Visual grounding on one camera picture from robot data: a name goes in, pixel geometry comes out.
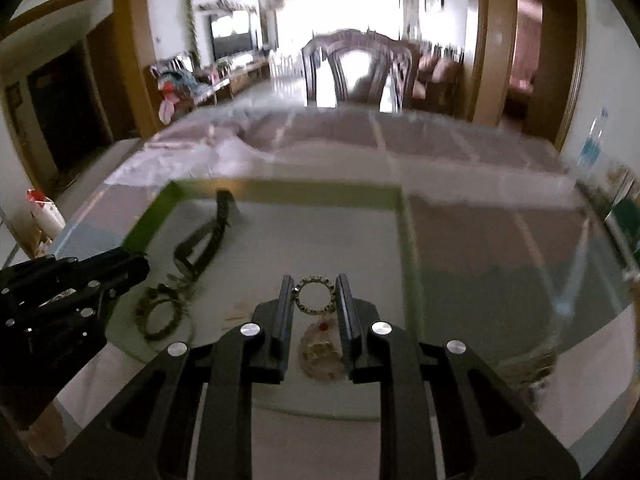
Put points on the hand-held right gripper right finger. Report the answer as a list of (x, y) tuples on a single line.
[(345, 310)]

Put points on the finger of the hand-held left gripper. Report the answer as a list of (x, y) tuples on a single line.
[(50, 332), (100, 272)]

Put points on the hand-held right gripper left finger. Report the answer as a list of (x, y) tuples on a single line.
[(287, 310)]

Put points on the beige pendant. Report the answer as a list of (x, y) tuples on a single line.
[(322, 355)]

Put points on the green tray with white inside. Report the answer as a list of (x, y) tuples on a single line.
[(325, 240)]

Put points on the pile of colourful clothes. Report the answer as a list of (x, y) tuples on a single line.
[(175, 87)]

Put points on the carved dark wooden chair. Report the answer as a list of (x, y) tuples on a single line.
[(360, 80)]

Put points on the wooden television cabinet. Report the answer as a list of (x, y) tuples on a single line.
[(240, 77)]

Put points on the white baby fence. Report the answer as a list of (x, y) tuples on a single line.
[(285, 65)]

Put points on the brown wooden sofa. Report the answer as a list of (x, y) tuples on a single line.
[(440, 80)]

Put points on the green vine garland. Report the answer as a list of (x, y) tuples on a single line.
[(190, 20)]

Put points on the flat screen television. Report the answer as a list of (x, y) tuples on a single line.
[(230, 35)]

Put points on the clear water bottle blue label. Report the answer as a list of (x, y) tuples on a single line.
[(592, 150)]

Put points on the wooden chair with metal frame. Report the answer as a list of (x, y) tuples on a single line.
[(200, 90)]

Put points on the wall shelf with ornaments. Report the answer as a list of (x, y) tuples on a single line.
[(225, 6)]

